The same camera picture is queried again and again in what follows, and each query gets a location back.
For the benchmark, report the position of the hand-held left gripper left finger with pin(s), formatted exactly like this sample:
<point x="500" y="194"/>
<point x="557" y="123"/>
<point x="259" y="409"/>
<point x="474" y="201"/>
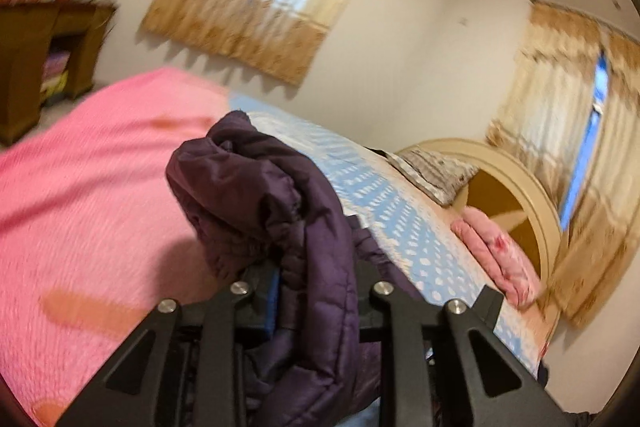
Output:
<point x="273" y="302"/>

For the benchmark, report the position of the blue dotted bed sheet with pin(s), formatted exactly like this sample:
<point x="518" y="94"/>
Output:
<point x="400" y="227"/>

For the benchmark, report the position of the pink bed blanket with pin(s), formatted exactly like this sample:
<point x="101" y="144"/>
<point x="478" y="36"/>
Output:
<point x="100" y="187"/>

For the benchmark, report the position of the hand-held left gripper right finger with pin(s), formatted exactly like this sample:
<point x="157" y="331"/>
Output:
<point x="365" y="307"/>

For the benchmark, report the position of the purple quilted jacket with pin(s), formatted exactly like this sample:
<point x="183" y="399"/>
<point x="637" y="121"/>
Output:
<point x="300" y="227"/>

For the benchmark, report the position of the pink folded quilt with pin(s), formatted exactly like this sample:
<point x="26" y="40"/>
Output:
<point x="497" y="252"/>

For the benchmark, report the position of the stack of colourful cloths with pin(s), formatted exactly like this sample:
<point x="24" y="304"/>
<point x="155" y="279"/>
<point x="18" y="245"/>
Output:
<point x="54" y="74"/>

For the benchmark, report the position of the grey patterned pillow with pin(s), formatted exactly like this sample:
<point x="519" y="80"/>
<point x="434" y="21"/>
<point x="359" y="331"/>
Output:
<point x="435" y="172"/>

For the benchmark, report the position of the round wooden headboard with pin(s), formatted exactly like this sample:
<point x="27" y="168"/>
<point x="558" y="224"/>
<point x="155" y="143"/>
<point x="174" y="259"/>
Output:
<point x="520" y="197"/>

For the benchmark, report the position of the brown wooden cabinet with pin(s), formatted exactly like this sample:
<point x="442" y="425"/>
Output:
<point x="45" y="57"/>

